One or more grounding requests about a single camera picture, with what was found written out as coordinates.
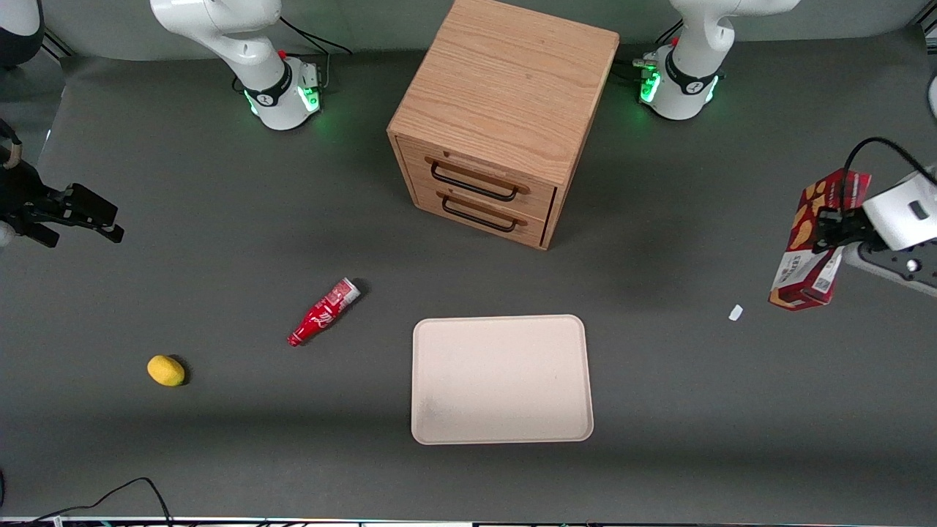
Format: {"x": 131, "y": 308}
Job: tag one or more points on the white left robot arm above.
{"x": 695, "y": 44}

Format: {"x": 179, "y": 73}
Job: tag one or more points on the small white paper scrap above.
{"x": 736, "y": 312}

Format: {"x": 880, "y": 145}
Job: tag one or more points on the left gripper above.
{"x": 843, "y": 229}

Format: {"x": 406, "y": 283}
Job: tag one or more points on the beige rectangular tray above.
{"x": 498, "y": 380}

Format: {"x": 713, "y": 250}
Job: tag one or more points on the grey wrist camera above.
{"x": 4, "y": 234}
{"x": 889, "y": 265}

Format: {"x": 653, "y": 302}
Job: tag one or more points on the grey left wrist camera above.
{"x": 889, "y": 265}

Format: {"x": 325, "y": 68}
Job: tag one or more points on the wooden drawer cabinet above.
{"x": 505, "y": 80}

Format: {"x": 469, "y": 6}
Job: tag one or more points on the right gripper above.
{"x": 23, "y": 192}

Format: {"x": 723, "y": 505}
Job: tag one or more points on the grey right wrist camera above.
{"x": 4, "y": 234}

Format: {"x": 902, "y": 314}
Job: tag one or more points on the yellow lemon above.
{"x": 165, "y": 370}

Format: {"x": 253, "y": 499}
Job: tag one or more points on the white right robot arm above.
{"x": 249, "y": 44}

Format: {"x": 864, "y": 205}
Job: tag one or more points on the red cola bottle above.
{"x": 322, "y": 313}

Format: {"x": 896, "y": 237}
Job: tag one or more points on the red cookie box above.
{"x": 794, "y": 278}

